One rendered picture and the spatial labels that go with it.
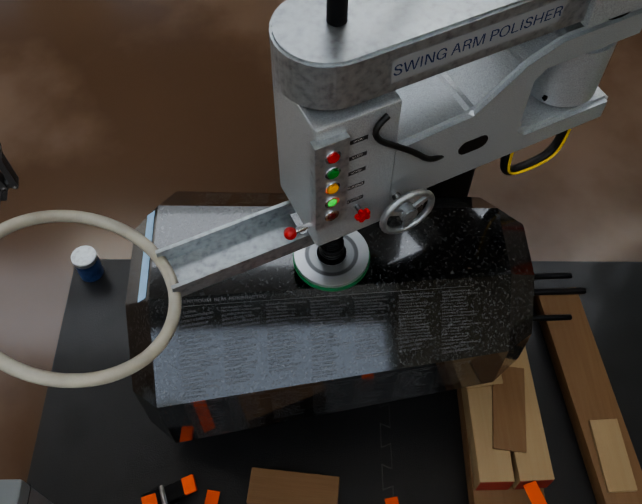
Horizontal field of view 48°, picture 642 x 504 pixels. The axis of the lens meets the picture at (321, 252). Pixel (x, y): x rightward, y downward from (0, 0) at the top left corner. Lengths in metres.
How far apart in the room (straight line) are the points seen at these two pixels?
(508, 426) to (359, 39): 1.57
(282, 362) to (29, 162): 1.89
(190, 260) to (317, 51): 0.69
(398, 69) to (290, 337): 0.95
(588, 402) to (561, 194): 1.02
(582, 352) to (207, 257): 1.60
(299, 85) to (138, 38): 2.71
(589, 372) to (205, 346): 1.46
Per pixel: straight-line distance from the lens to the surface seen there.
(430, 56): 1.44
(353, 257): 2.03
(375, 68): 1.38
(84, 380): 1.58
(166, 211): 2.24
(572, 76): 1.89
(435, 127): 1.66
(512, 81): 1.69
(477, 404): 2.59
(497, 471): 2.53
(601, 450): 2.76
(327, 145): 1.44
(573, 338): 2.92
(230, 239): 1.84
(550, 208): 3.34
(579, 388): 2.84
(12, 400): 2.99
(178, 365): 2.13
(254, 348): 2.10
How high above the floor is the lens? 2.58
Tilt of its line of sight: 58 degrees down
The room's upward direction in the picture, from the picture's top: straight up
